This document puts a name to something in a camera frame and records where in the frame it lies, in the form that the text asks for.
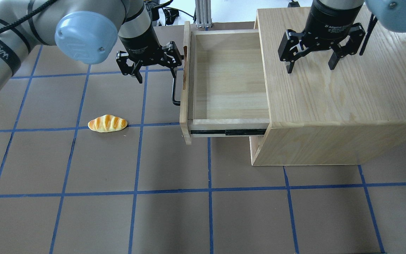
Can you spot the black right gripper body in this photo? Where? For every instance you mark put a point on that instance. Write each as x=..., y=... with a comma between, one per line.
x=324, y=22

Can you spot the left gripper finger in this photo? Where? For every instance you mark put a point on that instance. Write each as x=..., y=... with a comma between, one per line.
x=172, y=57
x=129, y=65

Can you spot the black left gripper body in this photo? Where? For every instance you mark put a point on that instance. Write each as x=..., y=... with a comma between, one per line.
x=140, y=41

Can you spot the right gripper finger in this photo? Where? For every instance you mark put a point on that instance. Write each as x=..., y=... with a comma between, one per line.
x=356, y=34
x=292, y=47

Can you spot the black drawer handle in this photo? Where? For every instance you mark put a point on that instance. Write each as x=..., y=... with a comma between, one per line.
x=173, y=93

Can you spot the wooden drawer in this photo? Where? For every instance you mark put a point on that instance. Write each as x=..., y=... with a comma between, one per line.
x=223, y=91

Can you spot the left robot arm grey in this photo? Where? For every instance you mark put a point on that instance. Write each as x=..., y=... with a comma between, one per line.
x=84, y=30

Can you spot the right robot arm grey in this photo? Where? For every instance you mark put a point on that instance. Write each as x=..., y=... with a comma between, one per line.
x=390, y=13

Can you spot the light wooden drawer cabinet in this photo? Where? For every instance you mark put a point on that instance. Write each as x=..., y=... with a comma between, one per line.
x=319, y=116

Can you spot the toy bread roll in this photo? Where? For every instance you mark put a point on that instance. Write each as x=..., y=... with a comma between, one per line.
x=107, y=123

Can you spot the aluminium profile post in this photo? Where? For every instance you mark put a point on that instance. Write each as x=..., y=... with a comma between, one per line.
x=203, y=18

